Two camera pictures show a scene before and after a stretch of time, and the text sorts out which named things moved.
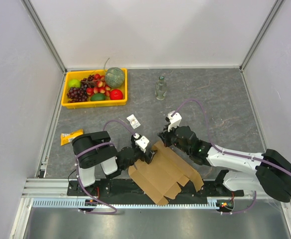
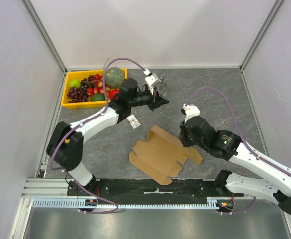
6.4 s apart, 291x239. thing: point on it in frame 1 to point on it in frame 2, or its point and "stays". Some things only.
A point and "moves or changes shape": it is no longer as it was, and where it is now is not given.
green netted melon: x=114 y=77 stays
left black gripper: x=152 y=154 to x=155 y=101
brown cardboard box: x=159 y=178 moves or changes shape
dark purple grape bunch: x=78 y=94 stays
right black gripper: x=165 y=137 to x=183 y=137
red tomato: x=116 y=94 stays
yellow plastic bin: x=80 y=74 stays
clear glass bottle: x=160 y=88 stays
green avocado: x=98 y=97 stays
